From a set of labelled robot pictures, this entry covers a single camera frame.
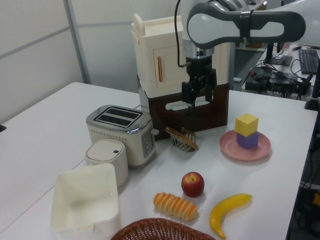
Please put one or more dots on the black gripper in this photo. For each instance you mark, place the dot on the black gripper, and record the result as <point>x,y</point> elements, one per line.
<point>200,67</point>

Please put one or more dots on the yellow cube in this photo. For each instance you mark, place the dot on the yellow cube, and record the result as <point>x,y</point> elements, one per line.
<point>246,125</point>

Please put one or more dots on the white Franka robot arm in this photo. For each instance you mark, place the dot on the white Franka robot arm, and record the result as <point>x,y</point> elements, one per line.
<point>250,27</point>

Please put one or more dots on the purple cube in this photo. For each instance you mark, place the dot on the purple cube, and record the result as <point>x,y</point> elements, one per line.
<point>247,141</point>

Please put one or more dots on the dark brown wooden base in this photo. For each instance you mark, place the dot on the dark brown wooden base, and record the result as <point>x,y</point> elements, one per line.
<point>215,117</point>

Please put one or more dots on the small grey block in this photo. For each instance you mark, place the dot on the small grey block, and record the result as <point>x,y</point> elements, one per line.
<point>238,80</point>

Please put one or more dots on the brown toast slice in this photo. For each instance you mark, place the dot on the brown toast slice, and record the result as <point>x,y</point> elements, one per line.
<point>193,145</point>

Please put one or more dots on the metal toast rack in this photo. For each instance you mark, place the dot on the metal toast rack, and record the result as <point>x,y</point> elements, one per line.
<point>178,144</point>

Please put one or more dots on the pink plate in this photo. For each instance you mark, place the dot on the pink plate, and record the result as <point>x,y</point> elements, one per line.
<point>230,147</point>

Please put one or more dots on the black electronics box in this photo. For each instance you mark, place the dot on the black electronics box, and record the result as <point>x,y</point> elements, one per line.
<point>265,80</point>

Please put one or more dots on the cream toy cabinet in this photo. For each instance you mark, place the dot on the cream toy cabinet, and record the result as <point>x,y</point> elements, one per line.
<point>155,32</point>

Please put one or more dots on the black monitor stand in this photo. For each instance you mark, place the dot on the black monitor stand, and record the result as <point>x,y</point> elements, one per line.
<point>271,53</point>

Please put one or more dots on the red toy apple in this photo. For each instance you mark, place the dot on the red toy apple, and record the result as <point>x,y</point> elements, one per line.
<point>192,185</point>

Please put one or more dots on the cream and silver toaster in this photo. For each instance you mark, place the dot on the cream and silver toaster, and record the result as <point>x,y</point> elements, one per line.
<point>112,137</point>

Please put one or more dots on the black keyboard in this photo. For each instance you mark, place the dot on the black keyboard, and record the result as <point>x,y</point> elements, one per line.
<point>310,61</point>

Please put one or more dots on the small cream lidded bin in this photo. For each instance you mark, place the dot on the small cream lidded bin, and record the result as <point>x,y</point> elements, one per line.
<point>105,155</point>

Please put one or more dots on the orange striped toy bread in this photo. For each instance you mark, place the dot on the orange striped toy bread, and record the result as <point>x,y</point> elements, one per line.
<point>175,206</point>

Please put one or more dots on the yellow round fruit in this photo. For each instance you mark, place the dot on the yellow round fruit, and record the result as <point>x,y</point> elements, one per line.
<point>220,212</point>

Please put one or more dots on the brown wicker basket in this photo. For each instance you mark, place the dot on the brown wicker basket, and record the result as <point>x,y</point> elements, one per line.
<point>160,231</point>

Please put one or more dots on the open cream plastic box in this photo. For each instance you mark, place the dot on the open cream plastic box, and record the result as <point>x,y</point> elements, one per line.
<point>82,195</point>

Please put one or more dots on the small black edge object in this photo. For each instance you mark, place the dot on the small black edge object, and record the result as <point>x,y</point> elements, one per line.
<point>2,128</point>

